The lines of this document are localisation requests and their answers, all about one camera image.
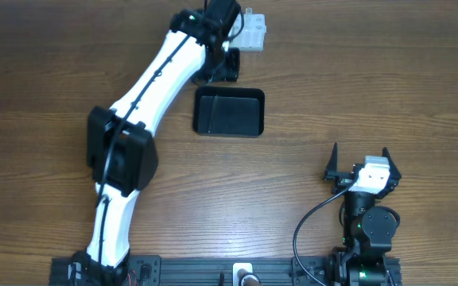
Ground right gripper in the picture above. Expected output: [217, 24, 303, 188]
[324, 141, 403, 195]

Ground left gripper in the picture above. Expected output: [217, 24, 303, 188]
[212, 48, 241, 83]

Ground white test tube rack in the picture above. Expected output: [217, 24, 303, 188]
[228, 14, 268, 52]

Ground black tray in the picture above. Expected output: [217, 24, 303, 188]
[192, 86, 266, 139]

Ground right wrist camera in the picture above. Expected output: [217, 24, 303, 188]
[351, 155, 392, 195]

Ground mounting rail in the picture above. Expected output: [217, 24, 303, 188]
[49, 255, 403, 286]

